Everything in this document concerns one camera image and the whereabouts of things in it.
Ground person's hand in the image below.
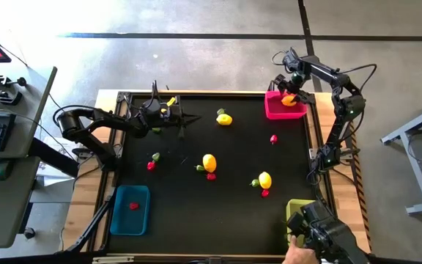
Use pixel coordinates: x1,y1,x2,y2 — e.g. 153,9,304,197
282,234,320,264

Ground black computer mouse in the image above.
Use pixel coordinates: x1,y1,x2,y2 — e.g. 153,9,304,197
0,157,14,182

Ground silver metal bracket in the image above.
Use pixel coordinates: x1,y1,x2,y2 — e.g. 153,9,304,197
92,256,135,264

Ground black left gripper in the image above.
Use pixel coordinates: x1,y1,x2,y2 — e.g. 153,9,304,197
158,95,202,140

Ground black frame strut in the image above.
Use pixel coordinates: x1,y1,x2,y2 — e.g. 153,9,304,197
66,190,116,254

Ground black table mat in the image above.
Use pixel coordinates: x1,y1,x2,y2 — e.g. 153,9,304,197
108,93,326,257

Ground yellow-green plastic basket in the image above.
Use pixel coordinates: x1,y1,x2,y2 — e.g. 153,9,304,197
285,198,317,246

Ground yellow black hazard tape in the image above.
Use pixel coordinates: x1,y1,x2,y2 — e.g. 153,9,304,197
344,99,374,253

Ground black desk clamp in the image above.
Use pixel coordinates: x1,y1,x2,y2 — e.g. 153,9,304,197
0,71,28,90
0,87,24,106

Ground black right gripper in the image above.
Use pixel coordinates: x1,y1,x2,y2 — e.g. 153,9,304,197
273,73,307,104

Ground pink plastic basket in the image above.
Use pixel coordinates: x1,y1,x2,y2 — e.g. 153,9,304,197
264,90,308,121

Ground blue plastic basket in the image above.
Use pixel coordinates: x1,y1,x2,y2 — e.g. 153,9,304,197
109,184,151,237

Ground pale grey metal cart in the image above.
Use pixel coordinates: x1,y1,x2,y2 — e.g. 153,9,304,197
380,93,422,216

